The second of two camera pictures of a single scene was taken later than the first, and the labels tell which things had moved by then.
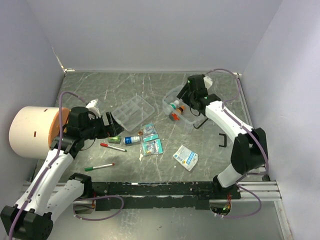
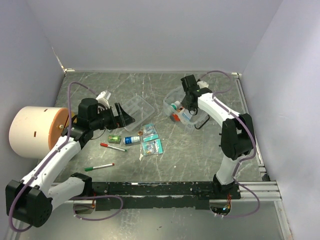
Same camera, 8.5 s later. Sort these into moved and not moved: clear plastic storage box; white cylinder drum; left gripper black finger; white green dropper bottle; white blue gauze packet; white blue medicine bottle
Moved: white blue gauze packet; left gripper black finger
Not moved: clear plastic storage box; white green dropper bottle; white cylinder drum; white blue medicine bottle
